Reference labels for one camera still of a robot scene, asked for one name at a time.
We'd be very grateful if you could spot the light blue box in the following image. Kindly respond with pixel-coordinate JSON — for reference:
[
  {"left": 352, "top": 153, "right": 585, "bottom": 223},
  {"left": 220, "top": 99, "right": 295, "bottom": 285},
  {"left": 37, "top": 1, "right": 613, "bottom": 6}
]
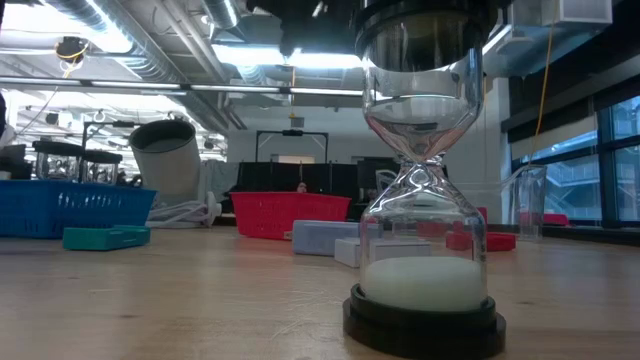
[{"left": 291, "top": 219, "right": 384, "bottom": 258}]

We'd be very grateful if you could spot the white box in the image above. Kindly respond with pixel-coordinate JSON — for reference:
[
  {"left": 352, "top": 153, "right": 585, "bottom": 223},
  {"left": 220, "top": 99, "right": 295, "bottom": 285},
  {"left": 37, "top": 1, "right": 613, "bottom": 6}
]
[{"left": 333, "top": 237, "right": 433, "bottom": 269}]

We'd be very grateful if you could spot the red box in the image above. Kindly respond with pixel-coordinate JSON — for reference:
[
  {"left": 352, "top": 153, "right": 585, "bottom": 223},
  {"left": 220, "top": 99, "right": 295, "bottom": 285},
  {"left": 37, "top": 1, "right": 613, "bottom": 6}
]
[{"left": 417, "top": 206, "right": 489, "bottom": 237}]

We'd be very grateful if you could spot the black capped glass hourglass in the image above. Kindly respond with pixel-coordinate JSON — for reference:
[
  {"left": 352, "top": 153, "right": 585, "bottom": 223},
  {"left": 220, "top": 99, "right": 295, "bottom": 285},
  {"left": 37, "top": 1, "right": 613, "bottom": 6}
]
[
  {"left": 32, "top": 139, "right": 86, "bottom": 183},
  {"left": 342, "top": 0, "right": 507, "bottom": 360},
  {"left": 79, "top": 148, "right": 124, "bottom": 185}
]

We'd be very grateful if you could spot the red device with dark screen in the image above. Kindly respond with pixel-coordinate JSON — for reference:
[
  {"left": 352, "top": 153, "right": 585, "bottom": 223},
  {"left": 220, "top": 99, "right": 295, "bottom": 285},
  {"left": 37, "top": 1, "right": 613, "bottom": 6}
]
[{"left": 444, "top": 231, "right": 517, "bottom": 253}]

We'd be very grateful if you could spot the teal box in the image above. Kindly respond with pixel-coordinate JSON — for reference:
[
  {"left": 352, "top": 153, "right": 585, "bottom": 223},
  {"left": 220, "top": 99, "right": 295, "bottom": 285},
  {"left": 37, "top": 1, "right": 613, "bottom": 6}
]
[{"left": 62, "top": 224, "right": 152, "bottom": 252}]

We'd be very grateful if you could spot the black monitor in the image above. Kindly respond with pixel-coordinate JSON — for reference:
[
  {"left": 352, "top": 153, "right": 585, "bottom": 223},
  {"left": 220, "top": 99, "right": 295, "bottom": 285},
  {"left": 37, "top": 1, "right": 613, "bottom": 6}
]
[{"left": 356, "top": 156, "right": 402, "bottom": 191}]

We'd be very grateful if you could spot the black partition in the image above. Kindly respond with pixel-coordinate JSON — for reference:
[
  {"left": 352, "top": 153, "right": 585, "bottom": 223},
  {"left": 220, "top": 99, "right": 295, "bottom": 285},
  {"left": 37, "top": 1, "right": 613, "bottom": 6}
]
[{"left": 233, "top": 160, "right": 362, "bottom": 204}]

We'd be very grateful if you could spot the ceiling light bar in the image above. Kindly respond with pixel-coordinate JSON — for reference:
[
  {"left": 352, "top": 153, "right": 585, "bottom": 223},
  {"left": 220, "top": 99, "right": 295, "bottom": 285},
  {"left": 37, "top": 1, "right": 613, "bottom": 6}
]
[{"left": 0, "top": 77, "right": 365, "bottom": 97}]

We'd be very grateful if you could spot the red plastic basket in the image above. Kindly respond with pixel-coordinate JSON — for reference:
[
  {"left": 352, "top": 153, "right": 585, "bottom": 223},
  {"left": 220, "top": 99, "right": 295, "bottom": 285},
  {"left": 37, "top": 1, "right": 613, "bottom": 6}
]
[{"left": 230, "top": 191, "right": 352, "bottom": 241}]

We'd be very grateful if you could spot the black ceiling device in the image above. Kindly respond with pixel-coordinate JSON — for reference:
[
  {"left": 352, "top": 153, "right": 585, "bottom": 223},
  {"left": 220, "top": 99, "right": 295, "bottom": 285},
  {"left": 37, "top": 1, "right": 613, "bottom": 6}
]
[{"left": 53, "top": 35, "right": 92, "bottom": 65}]

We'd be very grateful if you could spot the white ceiling unit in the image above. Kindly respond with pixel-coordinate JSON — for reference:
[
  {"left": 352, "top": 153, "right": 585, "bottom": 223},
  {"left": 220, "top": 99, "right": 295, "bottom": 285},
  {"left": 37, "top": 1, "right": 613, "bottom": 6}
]
[{"left": 542, "top": 0, "right": 614, "bottom": 27}]

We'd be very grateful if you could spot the clear plastic tray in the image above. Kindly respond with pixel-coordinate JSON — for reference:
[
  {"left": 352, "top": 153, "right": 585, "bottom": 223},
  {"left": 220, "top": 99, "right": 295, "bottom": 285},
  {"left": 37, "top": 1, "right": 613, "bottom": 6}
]
[{"left": 439, "top": 163, "right": 549, "bottom": 242}]

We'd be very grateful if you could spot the blue plastic basket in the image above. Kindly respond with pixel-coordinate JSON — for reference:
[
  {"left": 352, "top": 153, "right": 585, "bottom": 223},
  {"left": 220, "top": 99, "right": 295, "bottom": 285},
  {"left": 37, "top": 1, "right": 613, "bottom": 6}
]
[{"left": 0, "top": 178, "right": 157, "bottom": 239}]

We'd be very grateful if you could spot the black box-shaped equipment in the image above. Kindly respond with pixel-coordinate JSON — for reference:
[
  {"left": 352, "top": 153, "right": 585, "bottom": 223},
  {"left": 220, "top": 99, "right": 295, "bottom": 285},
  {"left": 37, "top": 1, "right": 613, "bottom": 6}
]
[{"left": 0, "top": 143, "right": 34, "bottom": 181}]

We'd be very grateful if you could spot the black robot station frame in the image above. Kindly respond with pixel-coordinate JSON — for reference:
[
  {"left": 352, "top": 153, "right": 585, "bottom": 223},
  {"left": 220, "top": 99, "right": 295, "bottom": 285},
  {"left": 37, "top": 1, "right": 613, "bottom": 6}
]
[
  {"left": 254, "top": 128, "right": 330, "bottom": 164},
  {"left": 81, "top": 119, "right": 132, "bottom": 151}
]

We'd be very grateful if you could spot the silver ventilation duct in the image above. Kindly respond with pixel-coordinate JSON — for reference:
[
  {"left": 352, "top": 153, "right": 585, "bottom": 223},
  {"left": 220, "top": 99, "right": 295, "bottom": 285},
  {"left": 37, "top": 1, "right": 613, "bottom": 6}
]
[{"left": 44, "top": 0, "right": 241, "bottom": 131}]

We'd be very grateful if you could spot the yellow hanging cable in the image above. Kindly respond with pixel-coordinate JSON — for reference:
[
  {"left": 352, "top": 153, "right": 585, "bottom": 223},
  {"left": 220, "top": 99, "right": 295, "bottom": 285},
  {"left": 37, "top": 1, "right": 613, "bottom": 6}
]
[{"left": 528, "top": 0, "right": 557, "bottom": 167}]

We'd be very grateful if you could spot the black window frame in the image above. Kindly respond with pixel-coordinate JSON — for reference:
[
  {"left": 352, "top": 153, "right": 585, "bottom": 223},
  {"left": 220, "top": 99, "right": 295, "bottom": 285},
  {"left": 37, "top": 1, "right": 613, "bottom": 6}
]
[{"left": 507, "top": 74, "right": 640, "bottom": 231}]

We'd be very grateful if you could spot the black aluminium table frame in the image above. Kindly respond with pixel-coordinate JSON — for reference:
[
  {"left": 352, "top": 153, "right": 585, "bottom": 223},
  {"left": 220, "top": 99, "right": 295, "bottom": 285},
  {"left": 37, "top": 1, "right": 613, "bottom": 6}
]
[{"left": 487, "top": 222, "right": 640, "bottom": 247}]

